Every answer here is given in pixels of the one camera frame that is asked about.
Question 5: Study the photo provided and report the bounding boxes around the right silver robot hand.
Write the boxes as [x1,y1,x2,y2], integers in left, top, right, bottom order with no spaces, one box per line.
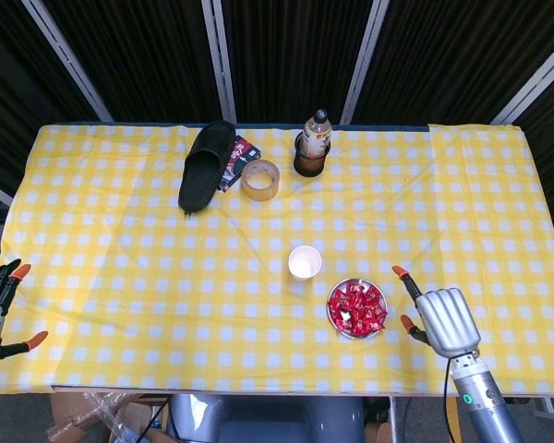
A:
[391,264,483,359]

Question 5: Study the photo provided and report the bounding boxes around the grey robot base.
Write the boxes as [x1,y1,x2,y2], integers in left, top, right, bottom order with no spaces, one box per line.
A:
[168,394,366,443]

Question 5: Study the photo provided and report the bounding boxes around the white paper cup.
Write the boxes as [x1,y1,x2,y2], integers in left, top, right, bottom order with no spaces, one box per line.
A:
[288,245,323,281]

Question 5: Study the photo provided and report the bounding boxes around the black mesh cup holder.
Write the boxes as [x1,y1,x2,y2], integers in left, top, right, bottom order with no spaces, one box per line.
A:
[293,132,334,178]

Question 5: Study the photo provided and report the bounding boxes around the round steel plate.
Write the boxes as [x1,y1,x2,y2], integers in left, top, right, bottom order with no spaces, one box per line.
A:
[327,277,389,341]

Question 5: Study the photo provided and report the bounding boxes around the clear plastic film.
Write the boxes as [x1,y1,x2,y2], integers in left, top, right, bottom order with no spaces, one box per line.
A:
[45,391,142,443]

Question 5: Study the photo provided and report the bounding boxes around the brown cardboard box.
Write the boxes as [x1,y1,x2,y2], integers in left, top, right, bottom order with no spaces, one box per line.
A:
[50,392,170,443]

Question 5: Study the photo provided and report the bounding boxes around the yellow white checked tablecloth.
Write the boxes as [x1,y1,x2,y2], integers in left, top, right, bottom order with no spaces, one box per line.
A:
[0,122,554,396]

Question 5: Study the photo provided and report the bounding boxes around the plastic drink bottle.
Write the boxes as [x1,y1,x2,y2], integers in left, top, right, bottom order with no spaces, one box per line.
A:
[301,108,332,161]

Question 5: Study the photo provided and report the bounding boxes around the clear packing tape roll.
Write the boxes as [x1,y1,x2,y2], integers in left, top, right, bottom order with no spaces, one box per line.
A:
[240,160,281,202]

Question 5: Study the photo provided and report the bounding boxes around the black rubber slipper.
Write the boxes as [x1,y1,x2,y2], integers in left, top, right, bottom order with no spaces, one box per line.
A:
[177,120,237,216]

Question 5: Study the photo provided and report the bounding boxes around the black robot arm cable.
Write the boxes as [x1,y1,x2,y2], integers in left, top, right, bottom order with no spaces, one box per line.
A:
[442,357,458,443]

